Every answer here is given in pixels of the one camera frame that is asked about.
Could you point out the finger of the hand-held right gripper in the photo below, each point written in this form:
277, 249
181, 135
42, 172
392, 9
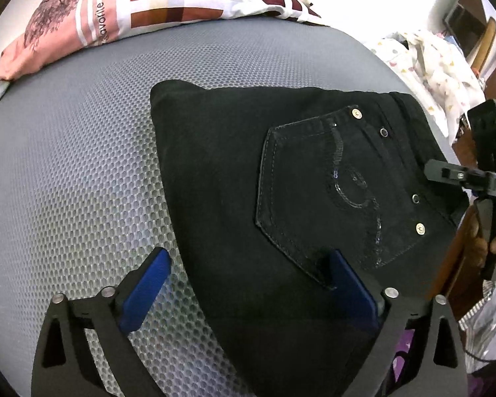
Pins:
450, 173

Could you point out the grey mesh mattress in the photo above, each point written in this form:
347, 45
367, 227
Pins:
86, 153

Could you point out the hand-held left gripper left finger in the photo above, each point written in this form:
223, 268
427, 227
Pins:
148, 289

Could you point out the person's right hand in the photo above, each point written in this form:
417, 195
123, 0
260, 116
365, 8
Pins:
475, 235

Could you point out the white dotted cloth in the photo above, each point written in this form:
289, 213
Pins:
438, 74

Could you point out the printed checked pillow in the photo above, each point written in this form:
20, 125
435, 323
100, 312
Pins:
169, 0

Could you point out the black pants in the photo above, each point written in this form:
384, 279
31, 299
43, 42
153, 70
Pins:
231, 173

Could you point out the purple cloth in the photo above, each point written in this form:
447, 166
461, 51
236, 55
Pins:
401, 364

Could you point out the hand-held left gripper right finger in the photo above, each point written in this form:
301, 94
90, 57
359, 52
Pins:
351, 285

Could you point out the wooden furniture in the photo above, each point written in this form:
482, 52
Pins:
487, 45

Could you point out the clear plastic bag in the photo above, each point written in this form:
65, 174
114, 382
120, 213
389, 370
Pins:
487, 326

